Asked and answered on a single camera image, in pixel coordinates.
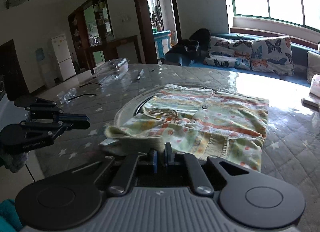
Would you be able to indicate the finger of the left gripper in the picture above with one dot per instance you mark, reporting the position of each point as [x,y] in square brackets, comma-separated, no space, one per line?
[73,121]
[31,102]

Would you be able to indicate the white refrigerator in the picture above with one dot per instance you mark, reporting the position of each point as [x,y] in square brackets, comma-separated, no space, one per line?
[63,57]

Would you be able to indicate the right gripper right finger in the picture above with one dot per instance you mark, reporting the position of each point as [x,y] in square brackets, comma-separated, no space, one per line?
[250,198]

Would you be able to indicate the green patterned child's shirt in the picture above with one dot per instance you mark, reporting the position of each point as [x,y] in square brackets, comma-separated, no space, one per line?
[228,125]

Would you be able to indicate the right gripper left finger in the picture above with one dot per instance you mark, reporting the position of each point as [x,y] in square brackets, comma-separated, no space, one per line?
[67,199]

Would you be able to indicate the long butterfly cushion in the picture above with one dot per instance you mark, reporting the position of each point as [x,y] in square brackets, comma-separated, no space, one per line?
[229,53]

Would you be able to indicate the pink white wipes pack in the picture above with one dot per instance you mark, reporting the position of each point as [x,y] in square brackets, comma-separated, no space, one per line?
[315,85]

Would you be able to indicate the grey plain pillow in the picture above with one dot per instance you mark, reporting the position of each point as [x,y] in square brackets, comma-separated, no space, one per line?
[313,65]

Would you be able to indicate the blue children's cabinet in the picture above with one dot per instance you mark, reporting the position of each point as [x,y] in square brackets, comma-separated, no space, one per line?
[162,41]

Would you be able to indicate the round glass turntable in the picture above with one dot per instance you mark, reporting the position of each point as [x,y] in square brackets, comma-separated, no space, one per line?
[141,103]

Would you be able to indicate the black bag on sofa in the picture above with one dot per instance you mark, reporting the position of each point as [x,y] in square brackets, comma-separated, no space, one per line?
[188,51]

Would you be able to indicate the large butterfly pillow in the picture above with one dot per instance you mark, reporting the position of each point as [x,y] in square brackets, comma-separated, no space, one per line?
[272,55]

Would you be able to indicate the clear plastic food container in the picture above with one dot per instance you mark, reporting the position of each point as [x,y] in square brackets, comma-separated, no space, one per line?
[112,70]

